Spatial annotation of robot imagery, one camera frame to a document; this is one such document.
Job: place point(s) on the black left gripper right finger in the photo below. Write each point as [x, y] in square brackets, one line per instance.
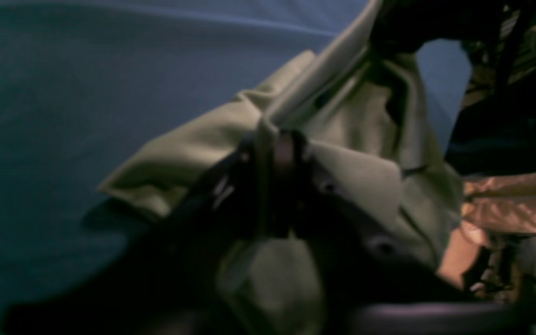
[373, 285]

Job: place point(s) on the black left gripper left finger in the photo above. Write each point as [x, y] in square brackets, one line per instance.
[167, 282]

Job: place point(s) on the sage green T-shirt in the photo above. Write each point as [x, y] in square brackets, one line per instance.
[361, 108]

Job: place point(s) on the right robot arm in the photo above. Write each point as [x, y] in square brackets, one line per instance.
[495, 132]

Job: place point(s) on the blue table cloth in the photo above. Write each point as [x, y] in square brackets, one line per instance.
[83, 83]

